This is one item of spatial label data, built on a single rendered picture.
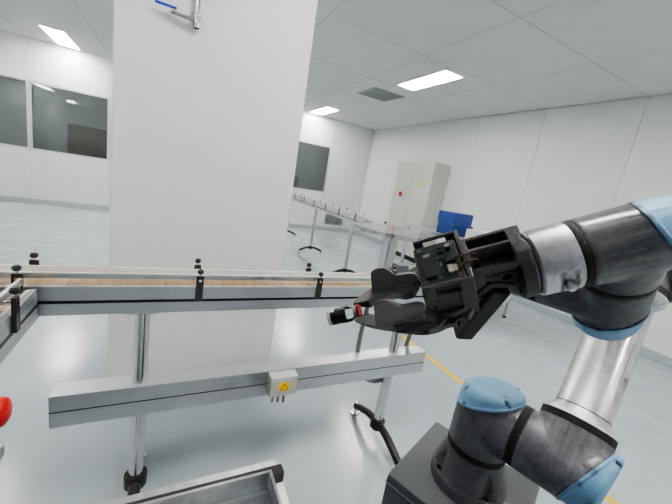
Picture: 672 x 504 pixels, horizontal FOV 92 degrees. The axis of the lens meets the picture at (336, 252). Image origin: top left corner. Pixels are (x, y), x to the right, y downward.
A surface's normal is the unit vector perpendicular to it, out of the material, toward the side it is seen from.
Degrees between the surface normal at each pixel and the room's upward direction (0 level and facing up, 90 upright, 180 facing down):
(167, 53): 90
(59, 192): 90
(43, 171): 90
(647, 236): 75
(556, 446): 53
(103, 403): 90
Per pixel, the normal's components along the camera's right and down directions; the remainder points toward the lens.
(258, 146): 0.43, 0.25
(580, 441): -0.36, -0.46
